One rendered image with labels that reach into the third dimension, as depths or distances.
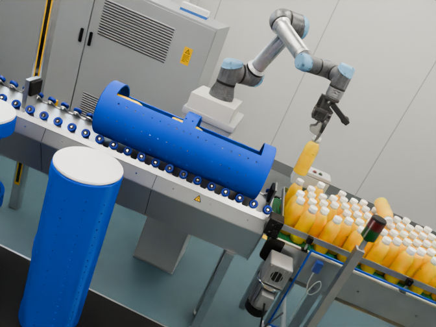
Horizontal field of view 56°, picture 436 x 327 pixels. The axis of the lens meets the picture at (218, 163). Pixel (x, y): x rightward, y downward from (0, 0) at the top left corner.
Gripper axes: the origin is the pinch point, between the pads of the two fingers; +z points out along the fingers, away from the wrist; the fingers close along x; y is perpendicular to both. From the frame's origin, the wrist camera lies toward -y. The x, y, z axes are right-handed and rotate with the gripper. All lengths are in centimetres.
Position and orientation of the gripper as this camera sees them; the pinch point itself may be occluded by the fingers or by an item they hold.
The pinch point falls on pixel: (316, 138)
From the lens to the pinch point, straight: 198.1
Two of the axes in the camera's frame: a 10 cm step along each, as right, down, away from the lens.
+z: -3.6, 8.6, 3.7
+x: -1.9, 3.2, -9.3
